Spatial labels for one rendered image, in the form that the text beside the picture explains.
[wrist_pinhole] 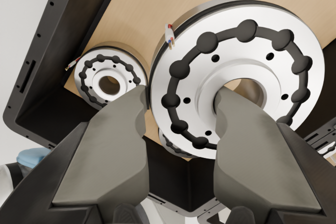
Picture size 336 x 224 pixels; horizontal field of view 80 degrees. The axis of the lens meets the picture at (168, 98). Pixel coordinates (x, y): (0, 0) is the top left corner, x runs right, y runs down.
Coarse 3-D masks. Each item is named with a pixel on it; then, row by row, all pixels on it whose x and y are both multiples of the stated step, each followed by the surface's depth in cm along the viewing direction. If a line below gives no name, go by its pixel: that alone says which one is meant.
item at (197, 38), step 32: (192, 32) 10; (224, 32) 10; (256, 32) 10; (288, 32) 10; (160, 64) 11; (192, 64) 11; (288, 64) 11; (320, 64) 11; (160, 96) 12; (192, 96) 12; (288, 96) 12; (160, 128) 13; (192, 128) 13
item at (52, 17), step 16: (48, 0) 17; (64, 0) 17; (48, 16) 17; (48, 32) 18; (32, 48) 19; (48, 48) 19; (32, 64) 21; (16, 80) 21; (32, 80) 21; (16, 96) 22; (16, 112) 23; (16, 128) 24; (32, 128) 25; (320, 128) 22; (48, 144) 25; (176, 208) 30; (192, 208) 31; (208, 208) 30
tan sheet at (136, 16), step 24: (120, 0) 26; (144, 0) 26; (168, 0) 25; (192, 0) 25; (264, 0) 25; (288, 0) 25; (312, 0) 25; (120, 24) 27; (144, 24) 27; (312, 24) 26; (144, 48) 29; (72, 72) 31
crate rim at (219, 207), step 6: (330, 132) 22; (324, 138) 22; (330, 138) 22; (312, 144) 23; (318, 144) 23; (324, 144) 23; (318, 150) 23; (216, 204) 30; (222, 204) 29; (210, 210) 30; (216, 210) 30; (198, 216) 31; (204, 216) 31; (210, 216) 31; (198, 222) 32; (204, 222) 32; (210, 222) 32
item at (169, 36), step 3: (165, 24) 11; (168, 24) 12; (165, 27) 11; (168, 27) 11; (165, 30) 10; (168, 30) 10; (171, 30) 10; (165, 33) 10; (168, 33) 9; (171, 33) 9; (165, 36) 9; (168, 36) 9; (171, 36) 9; (165, 39) 9; (168, 39) 9; (171, 39) 9; (168, 42) 9; (171, 42) 9; (174, 45) 8; (171, 48) 8
